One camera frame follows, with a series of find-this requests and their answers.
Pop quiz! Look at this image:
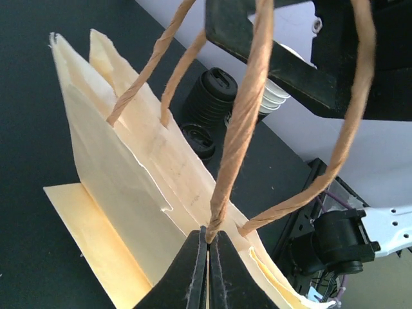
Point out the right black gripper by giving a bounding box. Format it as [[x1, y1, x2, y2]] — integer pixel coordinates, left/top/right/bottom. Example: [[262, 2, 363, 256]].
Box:
[[205, 1, 411, 122]]

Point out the cream paper bag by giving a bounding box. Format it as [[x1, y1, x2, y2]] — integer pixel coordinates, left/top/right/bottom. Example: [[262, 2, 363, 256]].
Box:
[[42, 0, 377, 309]]

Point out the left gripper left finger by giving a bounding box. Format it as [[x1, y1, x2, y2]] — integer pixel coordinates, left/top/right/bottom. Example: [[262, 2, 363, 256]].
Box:
[[135, 226, 208, 309]]

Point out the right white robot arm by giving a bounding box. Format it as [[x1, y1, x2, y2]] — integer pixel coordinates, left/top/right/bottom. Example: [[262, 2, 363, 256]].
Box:
[[205, 1, 411, 258]]

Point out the right white cup stack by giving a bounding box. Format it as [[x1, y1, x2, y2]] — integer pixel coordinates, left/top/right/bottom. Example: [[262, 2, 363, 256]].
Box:
[[224, 43, 305, 127]]

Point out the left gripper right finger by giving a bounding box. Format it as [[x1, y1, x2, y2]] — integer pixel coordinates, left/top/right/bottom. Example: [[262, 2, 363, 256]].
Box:
[[209, 231, 277, 309]]

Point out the single black lid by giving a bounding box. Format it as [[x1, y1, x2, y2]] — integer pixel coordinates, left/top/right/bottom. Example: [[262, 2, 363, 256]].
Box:
[[180, 123, 216, 165]]

